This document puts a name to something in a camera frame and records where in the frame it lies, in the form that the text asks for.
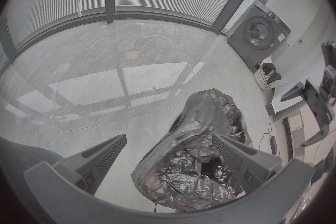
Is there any grey washing machine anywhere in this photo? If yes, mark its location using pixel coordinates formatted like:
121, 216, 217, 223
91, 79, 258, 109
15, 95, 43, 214
227, 2, 292, 69

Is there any white laundry basket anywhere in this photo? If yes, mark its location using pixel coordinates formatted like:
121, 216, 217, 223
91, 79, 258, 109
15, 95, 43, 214
254, 61, 285, 91

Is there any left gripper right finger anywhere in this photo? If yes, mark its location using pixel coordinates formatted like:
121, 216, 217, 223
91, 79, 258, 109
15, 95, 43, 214
211, 133, 283, 194

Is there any pile of clothes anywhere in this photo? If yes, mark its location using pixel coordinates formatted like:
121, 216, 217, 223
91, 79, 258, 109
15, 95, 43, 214
262, 62, 282, 85

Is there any black cable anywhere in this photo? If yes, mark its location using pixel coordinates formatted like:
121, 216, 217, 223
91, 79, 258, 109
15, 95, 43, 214
260, 123, 279, 156

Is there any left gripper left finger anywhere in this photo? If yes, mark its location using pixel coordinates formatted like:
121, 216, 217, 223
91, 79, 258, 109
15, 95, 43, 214
54, 134, 128, 195

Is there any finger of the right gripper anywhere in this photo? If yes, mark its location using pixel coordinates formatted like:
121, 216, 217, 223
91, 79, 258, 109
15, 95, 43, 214
280, 82, 306, 103
300, 124, 331, 148

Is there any black plastic bag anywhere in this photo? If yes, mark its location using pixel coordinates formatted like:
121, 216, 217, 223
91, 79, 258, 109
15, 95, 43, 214
131, 89, 254, 211

